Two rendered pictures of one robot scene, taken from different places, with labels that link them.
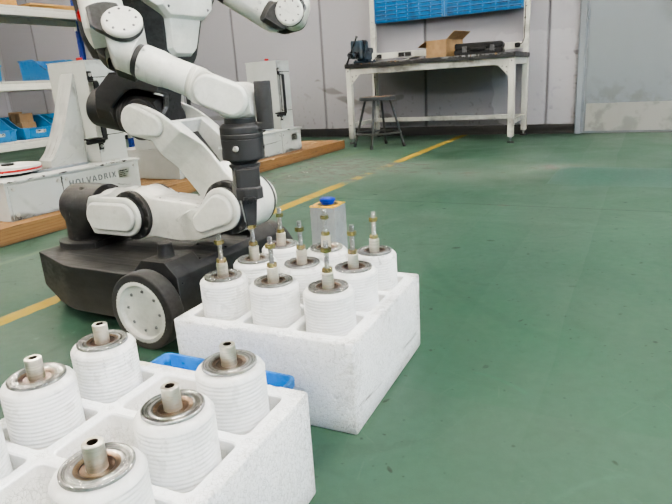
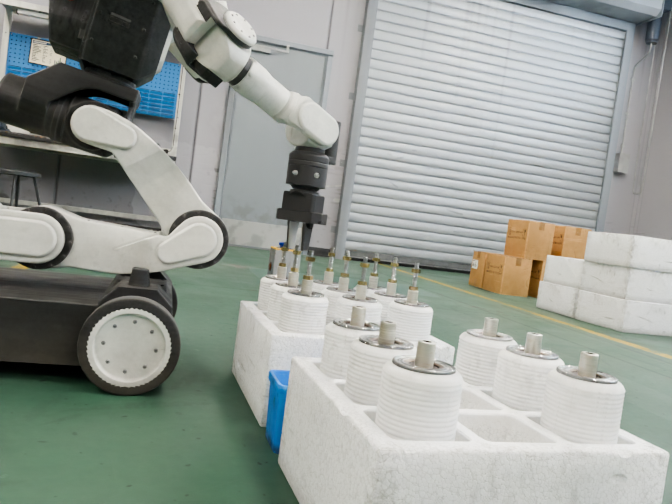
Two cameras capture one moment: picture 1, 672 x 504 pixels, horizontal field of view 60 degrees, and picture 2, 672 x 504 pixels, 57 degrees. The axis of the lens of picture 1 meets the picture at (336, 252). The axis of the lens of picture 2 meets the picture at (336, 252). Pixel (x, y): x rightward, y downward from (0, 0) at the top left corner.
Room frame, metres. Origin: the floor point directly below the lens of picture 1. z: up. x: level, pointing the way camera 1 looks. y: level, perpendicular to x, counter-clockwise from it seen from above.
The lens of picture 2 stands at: (0.17, 1.06, 0.41)
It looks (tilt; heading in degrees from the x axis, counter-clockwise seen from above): 3 degrees down; 316
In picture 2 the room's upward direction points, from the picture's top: 8 degrees clockwise
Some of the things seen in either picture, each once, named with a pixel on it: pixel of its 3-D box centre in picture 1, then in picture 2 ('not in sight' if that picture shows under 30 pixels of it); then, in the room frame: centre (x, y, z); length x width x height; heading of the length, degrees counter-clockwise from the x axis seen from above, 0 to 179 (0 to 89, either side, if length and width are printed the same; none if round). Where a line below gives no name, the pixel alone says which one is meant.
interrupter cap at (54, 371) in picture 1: (36, 377); (386, 343); (0.72, 0.42, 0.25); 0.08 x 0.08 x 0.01
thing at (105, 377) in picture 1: (112, 393); (349, 383); (0.83, 0.37, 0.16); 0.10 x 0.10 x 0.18
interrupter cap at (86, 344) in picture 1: (102, 341); (357, 325); (0.83, 0.37, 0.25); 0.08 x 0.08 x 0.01
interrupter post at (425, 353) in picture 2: not in sight; (425, 355); (0.61, 0.47, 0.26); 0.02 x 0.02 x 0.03
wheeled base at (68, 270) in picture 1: (147, 239); (33, 273); (1.70, 0.57, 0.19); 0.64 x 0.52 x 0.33; 62
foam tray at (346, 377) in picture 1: (307, 333); (333, 360); (1.16, 0.07, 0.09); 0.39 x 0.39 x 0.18; 64
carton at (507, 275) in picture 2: not in sight; (507, 274); (2.82, -3.40, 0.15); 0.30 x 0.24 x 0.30; 150
